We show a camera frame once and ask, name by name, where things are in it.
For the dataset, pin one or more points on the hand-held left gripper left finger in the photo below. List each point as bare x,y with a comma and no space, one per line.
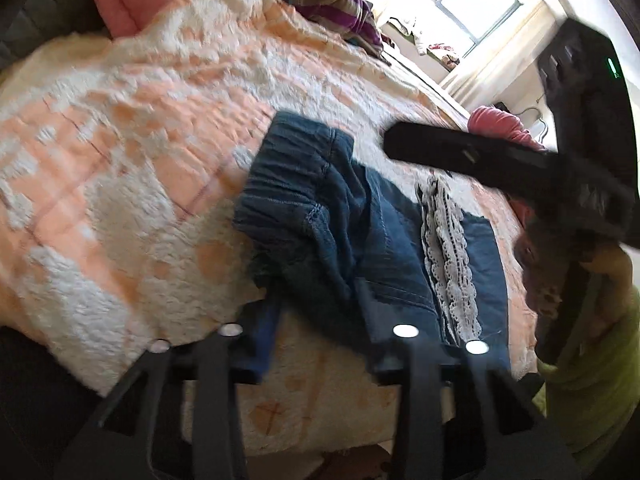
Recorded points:
212,400

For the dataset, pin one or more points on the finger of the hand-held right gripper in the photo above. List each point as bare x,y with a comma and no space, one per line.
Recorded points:
465,152

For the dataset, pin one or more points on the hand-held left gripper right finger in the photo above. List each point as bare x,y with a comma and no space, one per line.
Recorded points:
425,400

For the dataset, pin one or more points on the blue denim pants lace trim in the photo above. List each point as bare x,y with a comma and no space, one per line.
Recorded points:
345,240

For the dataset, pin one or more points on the rolled pink quilt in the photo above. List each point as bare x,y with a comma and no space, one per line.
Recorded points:
500,122

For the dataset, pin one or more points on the white curtain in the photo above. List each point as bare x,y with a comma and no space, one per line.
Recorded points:
500,70

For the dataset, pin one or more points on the clothes on windowsill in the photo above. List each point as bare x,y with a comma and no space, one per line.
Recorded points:
430,42

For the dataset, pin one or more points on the window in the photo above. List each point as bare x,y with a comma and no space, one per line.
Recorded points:
475,5

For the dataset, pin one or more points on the yellow-green garment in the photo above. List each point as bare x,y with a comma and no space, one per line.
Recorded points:
595,370

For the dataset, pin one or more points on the peach and white blanket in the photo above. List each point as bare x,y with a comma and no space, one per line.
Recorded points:
130,160

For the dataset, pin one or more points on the grey quilted sofa back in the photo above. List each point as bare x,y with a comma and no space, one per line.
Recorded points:
40,10

